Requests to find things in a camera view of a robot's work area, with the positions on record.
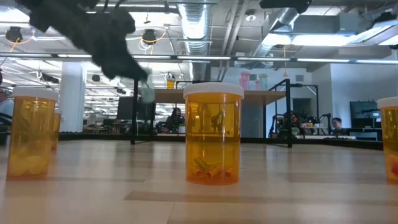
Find white square pillar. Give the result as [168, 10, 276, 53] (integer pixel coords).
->
[58, 61, 87, 133]

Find black wall monitor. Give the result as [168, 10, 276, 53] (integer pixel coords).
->
[349, 101, 382, 129]

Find yellow hanging cord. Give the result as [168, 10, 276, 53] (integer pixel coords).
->
[282, 45, 289, 78]

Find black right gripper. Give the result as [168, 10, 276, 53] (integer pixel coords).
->
[259, 0, 313, 15]

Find long LED light bar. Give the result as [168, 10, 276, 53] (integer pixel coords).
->
[0, 52, 398, 65]

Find wooden shelf black legs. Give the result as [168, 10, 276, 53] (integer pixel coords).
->
[130, 75, 294, 149]

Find black round ceiling device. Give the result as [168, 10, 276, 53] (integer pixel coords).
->
[5, 26, 23, 43]
[142, 29, 157, 45]

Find dark office desk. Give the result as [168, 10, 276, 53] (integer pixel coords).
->
[343, 127, 383, 141]

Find orange bottle with red pills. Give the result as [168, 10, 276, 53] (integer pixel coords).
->
[377, 96, 398, 184]

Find wide orange pill bottle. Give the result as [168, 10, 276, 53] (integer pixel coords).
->
[51, 108, 62, 152]

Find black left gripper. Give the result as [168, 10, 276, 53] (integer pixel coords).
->
[77, 8, 150, 82]

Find silver ribbed air duct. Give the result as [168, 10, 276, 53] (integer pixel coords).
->
[177, 2, 212, 82]

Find wide orange bottle with rolls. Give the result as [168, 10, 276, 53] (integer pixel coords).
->
[182, 82, 245, 186]

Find black background monitor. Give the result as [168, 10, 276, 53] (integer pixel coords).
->
[117, 96, 135, 121]

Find black metal rail frame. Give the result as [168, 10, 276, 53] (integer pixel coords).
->
[241, 136, 384, 151]
[58, 133, 185, 144]

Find orange bottle with yellow pills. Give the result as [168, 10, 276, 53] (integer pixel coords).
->
[6, 86, 60, 180]

